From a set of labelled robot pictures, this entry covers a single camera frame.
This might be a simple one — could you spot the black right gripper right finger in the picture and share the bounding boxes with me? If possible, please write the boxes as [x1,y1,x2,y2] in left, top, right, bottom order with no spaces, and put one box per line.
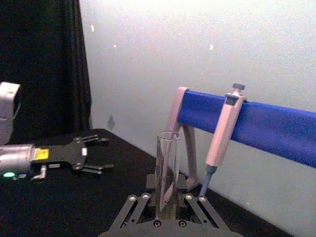
[176,173,229,230]

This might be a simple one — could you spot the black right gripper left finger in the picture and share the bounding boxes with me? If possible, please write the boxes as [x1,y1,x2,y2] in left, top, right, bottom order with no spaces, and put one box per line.
[108,173,159,230]

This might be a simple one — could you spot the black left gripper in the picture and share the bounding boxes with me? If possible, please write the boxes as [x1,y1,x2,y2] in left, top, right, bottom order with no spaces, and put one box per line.
[30,134,115,175]

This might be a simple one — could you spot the clear glass test tube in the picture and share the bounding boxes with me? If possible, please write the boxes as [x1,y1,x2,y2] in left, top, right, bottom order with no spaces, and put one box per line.
[156,130,180,221]

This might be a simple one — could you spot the black table cloth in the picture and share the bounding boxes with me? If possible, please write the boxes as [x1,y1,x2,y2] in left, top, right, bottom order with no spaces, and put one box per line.
[0,128,295,237]

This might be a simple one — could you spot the grey pipette with blue tip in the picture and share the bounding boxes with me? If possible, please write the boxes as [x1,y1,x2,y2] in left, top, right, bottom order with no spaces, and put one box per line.
[200,83,247,198]

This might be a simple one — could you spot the grey rack with blue bar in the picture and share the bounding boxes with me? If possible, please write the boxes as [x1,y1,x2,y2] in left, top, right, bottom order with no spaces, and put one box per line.
[166,86,316,191]

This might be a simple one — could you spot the black curtain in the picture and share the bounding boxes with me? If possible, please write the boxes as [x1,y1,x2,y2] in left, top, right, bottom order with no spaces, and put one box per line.
[0,0,93,147]

